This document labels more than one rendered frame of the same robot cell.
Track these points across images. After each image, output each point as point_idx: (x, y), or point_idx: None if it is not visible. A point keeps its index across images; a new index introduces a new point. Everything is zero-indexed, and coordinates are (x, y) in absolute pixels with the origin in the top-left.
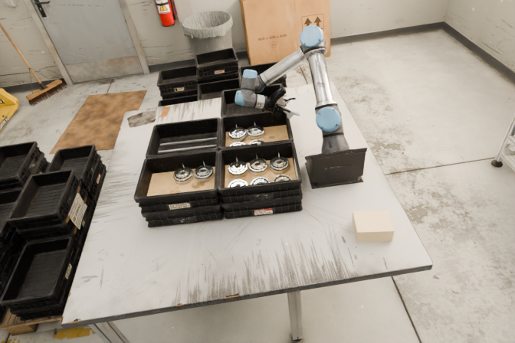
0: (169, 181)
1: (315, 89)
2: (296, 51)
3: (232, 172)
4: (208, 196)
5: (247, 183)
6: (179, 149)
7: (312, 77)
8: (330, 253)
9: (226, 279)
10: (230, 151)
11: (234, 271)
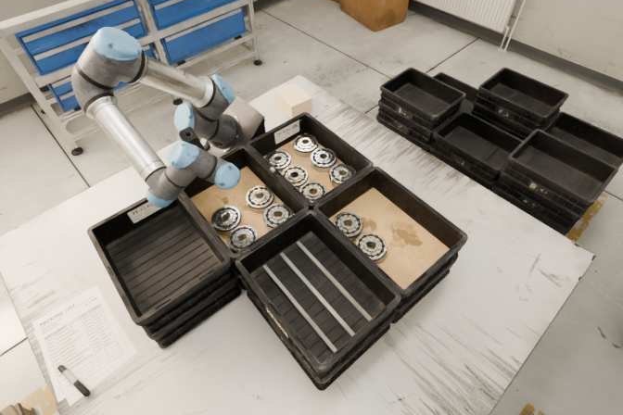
0: (391, 262)
1: (190, 85)
2: (105, 107)
3: (325, 191)
4: (381, 182)
5: (331, 168)
6: (327, 303)
7: (174, 81)
8: (336, 118)
9: (419, 164)
10: None
11: (408, 163)
